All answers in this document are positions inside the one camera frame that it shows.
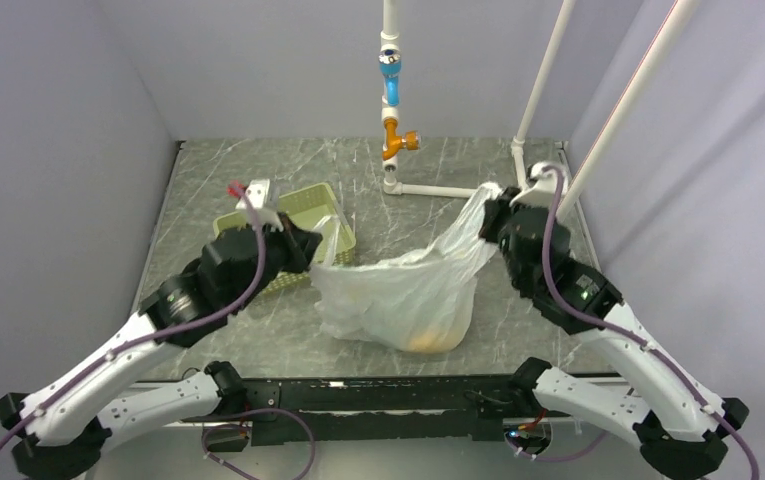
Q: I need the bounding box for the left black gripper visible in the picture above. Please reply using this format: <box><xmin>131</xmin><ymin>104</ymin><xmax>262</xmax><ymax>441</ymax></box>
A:
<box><xmin>234</xmin><ymin>209</ymin><xmax>325</xmax><ymax>309</ymax></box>

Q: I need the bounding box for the white plastic bag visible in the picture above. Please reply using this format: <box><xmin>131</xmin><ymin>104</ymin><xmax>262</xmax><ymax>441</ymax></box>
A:
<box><xmin>310</xmin><ymin>182</ymin><xmax>502</xmax><ymax>354</ymax></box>

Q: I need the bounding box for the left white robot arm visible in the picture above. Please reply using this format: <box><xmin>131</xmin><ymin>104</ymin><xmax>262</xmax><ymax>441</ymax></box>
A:
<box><xmin>0</xmin><ymin>220</ymin><xmax>323</xmax><ymax>479</ymax></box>

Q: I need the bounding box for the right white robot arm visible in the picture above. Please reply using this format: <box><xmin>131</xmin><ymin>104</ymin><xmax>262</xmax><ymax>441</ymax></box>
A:
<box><xmin>479</xmin><ymin>188</ymin><xmax>749</xmax><ymax>479</ymax></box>

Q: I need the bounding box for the pale green plastic basket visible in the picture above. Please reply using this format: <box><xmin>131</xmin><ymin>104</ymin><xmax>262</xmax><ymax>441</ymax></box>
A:
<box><xmin>212</xmin><ymin>182</ymin><xmax>357</xmax><ymax>295</ymax></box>

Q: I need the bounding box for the orange pipe valve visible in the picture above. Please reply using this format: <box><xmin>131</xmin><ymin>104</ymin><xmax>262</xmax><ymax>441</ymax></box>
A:
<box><xmin>382</xmin><ymin>117</ymin><xmax>421</xmax><ymax>161</ymax></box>

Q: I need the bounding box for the blue pipe valve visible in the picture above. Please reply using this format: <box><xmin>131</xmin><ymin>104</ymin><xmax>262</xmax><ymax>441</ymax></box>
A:
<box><xmin>378</xmin><ymin>44</ymin><xmax>402</xmax><ymax>107</ymax></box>

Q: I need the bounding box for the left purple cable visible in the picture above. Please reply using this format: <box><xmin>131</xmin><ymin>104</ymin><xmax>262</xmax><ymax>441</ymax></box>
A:
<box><xmin>0</xmin><ymin>185</ymin><xmax>268</xmax><ymax>480</ymax></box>

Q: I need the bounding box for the purple cable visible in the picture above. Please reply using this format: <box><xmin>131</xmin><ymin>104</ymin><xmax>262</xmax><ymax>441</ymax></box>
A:
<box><xmin>540</xmin><ymin>165</ymin><xmax>761</xmax><ymax>480</ymax></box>
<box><xmin>0</xmin><ymin>185</ymin><xmax>268</xmax><ymax>480</ymax></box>

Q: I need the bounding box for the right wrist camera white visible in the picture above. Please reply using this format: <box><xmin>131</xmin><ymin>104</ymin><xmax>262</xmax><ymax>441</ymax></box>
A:
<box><xmin>510</xmin><ymin>161</ymin><xmax>570</xmax><ymax>208</ymax></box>

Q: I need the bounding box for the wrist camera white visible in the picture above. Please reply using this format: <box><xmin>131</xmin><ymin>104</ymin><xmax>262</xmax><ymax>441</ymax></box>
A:
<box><xmin>227</xmin><ymin>179</ymin><xmax>284</xmax><ymax>231</ymax></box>
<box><xmin>510</xmin><ymin>161</ymin><xmax>570</xmax><ymax>208</ymax></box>

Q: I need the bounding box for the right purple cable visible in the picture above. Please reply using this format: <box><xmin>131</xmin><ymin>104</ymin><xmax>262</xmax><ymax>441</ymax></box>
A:
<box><xmin>540</xmin><ymin>165</ymin><xmax>761</xmax><ymax>480</ymax></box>

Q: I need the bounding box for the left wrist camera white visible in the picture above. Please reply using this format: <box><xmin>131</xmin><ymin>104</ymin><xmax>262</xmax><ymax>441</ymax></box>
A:
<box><xmin>227</xmin><ymin>179</ymin><xmax>284</xmax><ymax>231</ymax></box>

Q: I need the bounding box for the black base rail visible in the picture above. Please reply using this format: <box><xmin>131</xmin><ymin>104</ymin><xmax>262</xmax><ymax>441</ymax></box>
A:
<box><xmin>201</xmin><ymin>374</ymin><xmax>544</xmax><ymax>446</ymax></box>

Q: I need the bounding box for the white pvc pipe frame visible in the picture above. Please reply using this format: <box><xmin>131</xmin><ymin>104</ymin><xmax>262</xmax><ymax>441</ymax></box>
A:
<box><xmin>379</xmin><ymin>0</ymin><xmax>699</xmax><ymax>218</ymax></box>

